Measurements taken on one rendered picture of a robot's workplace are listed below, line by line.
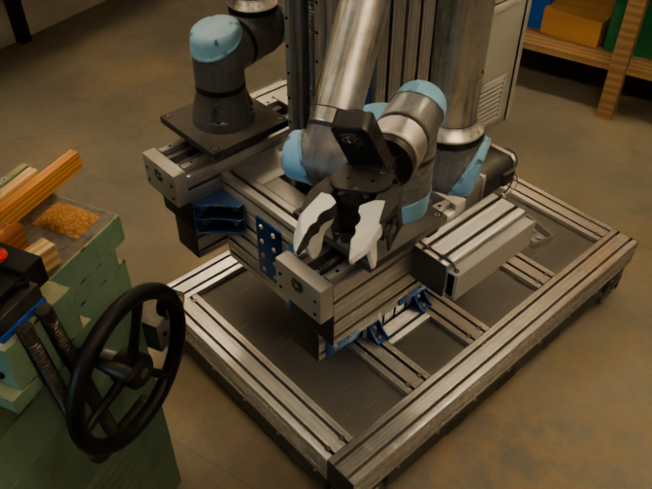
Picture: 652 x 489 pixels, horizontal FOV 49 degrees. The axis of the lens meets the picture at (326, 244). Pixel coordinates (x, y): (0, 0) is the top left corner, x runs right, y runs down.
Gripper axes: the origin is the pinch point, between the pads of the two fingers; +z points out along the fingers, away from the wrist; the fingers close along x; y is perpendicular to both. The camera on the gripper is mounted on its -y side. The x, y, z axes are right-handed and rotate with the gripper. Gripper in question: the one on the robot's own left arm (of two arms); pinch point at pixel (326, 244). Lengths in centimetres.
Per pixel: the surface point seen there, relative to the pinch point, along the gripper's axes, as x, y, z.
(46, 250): 58, 22, -12
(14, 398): 49, 30, 10
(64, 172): 71, 22, -34
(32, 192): 72, 21, -25
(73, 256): 57, 26, -16
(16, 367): 48, 25, 8
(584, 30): -2, 93, -275
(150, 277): 118, 109, -91
